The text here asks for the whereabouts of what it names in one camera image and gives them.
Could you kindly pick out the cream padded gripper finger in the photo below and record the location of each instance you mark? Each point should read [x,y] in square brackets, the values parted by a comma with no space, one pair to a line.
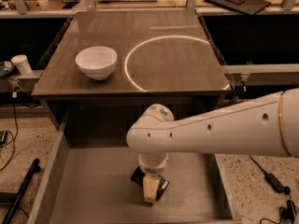
[150,187]

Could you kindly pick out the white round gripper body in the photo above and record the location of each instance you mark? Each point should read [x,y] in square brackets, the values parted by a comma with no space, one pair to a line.
[152,170]

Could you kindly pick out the dark blue snack bar wrapper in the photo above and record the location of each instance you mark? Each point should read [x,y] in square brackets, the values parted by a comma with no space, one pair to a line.
[138,176]

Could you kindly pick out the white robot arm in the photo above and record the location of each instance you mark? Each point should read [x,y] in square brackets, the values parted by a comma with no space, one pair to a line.
[266,126]

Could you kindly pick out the open grey top drawer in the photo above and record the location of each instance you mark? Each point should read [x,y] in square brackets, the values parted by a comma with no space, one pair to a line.
[88,178]

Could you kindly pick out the white ceramic bowl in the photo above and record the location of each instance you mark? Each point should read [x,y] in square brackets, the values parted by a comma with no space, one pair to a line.
[97,62]

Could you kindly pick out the black plug bottom right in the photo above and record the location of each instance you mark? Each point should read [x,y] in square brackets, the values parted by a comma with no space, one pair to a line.
[287,215]

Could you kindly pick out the black pole on floor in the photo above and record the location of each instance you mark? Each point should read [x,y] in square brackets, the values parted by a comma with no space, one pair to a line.
[15,198]

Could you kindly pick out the white paper cup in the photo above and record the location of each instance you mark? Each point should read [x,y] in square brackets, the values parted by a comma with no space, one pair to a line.
[21,62]

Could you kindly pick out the black laptop on shelf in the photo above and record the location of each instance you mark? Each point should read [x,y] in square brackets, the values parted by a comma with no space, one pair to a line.
[250,7]

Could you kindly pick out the black power adapter with cable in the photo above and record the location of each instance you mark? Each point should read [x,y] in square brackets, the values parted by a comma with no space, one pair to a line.
[272,180]

